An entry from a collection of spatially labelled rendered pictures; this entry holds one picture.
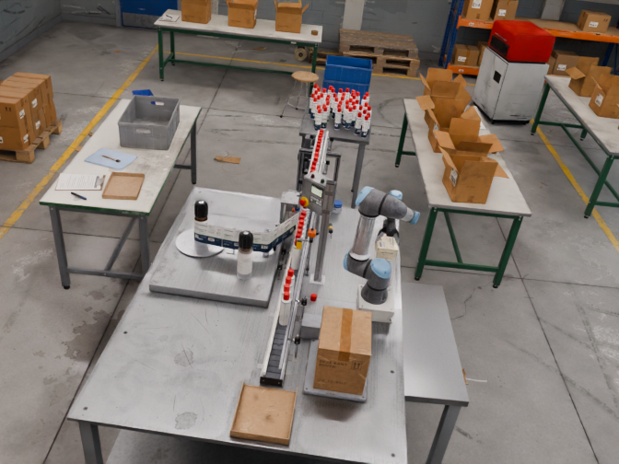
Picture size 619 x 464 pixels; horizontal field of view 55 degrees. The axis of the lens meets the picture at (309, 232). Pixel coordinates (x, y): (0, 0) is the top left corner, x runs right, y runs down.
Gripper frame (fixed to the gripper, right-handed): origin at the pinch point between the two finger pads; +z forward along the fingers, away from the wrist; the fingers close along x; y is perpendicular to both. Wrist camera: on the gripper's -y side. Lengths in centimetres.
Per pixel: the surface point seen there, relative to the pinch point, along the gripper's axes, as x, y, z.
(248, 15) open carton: 148, 516, -9
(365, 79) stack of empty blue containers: -13, 450, 39
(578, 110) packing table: -241, 334, 12
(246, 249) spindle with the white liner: 83, -31, -7
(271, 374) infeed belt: 61, -102, 15
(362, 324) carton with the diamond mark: 20, -88, -9
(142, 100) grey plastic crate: 201, 189, -2
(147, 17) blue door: 339, 728, 61
